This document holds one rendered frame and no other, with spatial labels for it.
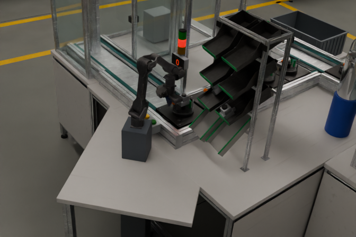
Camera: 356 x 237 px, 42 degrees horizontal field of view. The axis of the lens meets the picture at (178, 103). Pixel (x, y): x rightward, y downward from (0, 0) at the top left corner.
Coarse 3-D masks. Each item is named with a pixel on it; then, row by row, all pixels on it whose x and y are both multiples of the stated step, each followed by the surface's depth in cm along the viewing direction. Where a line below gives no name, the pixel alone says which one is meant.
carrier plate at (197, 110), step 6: (156, 108) 288; (162, 108) 288; (168, 108) 289; (198, 108) 291; (162, 114) 284; (168, 114) 283; (198, 114) 285; (174, 120) 279; (186, 120) 279; (192, 120) 280; (180, 126) 274
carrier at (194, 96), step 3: (195, 93) 306; (198, 93) 306; (201, 93) 306; (189, 96) 302; (192, 96) 302; (195, 96) 302; (192, 99) 299; (195, 99) 299; (195, 102) 297; (198, 102) 297; (198, 105) 295; (201, 105) 294
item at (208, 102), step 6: (210, 90) 259; (198, 96) 257; (204, 96) 258; (210, 96) 257; (216, 96) 255; (222, 96) 254; (228, 96) 250; (204, 102) 255; (210, 102) 254; (216, 102) 252; (222, 102) 250; (210, 108) 248
